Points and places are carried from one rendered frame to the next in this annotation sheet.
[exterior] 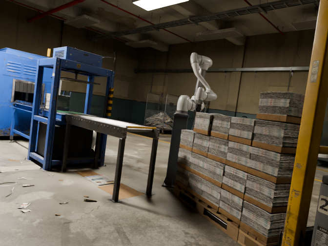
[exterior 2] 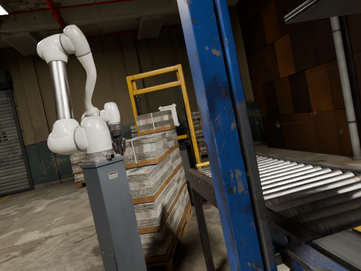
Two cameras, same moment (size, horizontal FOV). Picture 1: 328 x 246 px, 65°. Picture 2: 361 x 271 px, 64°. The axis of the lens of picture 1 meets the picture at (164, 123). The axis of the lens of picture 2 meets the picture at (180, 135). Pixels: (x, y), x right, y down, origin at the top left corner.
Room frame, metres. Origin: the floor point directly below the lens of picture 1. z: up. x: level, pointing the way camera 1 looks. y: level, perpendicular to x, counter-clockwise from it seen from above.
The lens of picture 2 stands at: (4.67, 1.22, 1.15)
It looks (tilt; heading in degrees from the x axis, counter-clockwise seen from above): 3 degrees down; 216
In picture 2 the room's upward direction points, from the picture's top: 11 degrees counter-clockwise
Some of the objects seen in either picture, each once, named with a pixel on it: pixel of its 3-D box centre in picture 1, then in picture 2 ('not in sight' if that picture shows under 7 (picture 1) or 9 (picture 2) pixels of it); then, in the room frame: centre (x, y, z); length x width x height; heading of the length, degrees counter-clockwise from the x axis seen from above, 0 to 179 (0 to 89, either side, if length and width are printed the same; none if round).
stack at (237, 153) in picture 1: (218, 174); (154, 204); (2.73, -0.66, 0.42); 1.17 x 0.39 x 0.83; 27
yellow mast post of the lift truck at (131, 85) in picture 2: not in sight; (143, 140); (1.84, -1.47, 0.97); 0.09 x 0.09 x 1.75; 27
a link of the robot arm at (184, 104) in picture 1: (183, 103); (94, 134); (3.55, -0.24, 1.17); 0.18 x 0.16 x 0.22; 114
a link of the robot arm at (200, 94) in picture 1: (201, 93); (110, 113); (3.24, -0.42, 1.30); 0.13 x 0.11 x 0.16; 114
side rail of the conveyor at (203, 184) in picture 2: (123, 126); (223, 199); (3.50, 0.54, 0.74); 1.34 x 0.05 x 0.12; 47
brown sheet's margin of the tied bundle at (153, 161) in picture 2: (206, 131); (153, 158); (2.81, -0.47, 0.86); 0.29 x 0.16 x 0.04; 25
